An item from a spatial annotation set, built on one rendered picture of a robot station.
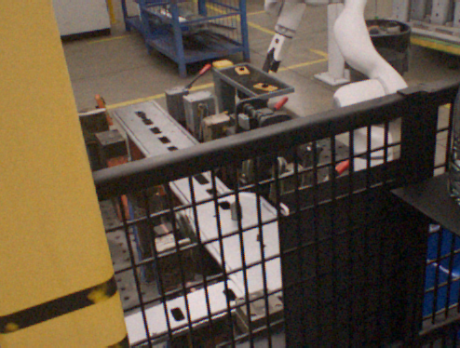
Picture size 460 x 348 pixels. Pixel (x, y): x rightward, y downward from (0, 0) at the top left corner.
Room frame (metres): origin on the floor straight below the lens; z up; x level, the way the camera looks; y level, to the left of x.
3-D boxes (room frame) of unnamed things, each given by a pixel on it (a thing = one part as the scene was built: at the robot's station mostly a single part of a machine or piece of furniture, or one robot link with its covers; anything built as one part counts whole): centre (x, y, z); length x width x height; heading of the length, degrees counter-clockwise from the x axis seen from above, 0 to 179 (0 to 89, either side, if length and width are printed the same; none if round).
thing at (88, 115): (2.08, 0.55, 0.88); 0.15 x 0.11 x 0.36; 113
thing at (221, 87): (2.19, 0.03, 0.92); 0.08 x 0.08 x 0.44; 23
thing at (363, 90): (1.64, -0.39, 1.10); 0.19 x 0.12 x 0.24; 103
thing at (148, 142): (1.62, 0.17, 1.00); 1.38 x 0.22 x 0.02; 23
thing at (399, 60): (4.28, -1.11, 0.36); 0.54 x 0.50 x 0.73; 111
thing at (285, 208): (0.63, -0.15, 1.30); 0.23 x 0.02 x 0.31; 113
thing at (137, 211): (1.49, 0.29, 0.87); 0.12 x 0.09 x 0.35; 113
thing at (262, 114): (1.60, -0.07, 0.94); 0.18 x 0.13 x 0.49; 23
